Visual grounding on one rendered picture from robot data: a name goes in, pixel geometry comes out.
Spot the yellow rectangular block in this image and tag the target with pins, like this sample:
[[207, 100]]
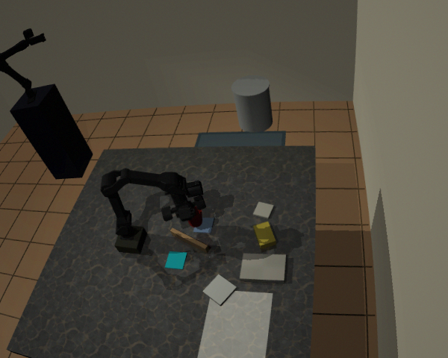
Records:
[[264, 235]]

